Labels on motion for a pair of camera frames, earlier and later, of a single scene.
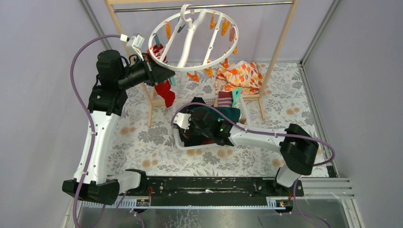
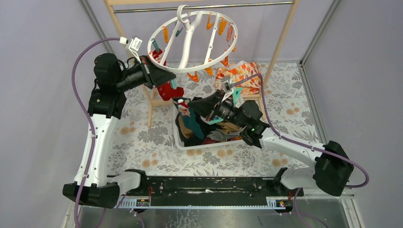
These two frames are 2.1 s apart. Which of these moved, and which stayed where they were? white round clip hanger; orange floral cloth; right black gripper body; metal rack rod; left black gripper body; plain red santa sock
Moved: plain red santa sock; right black gripper body; white round clip hanger
Stayed: orange floral cloth; metal rack rod; left black gripper body
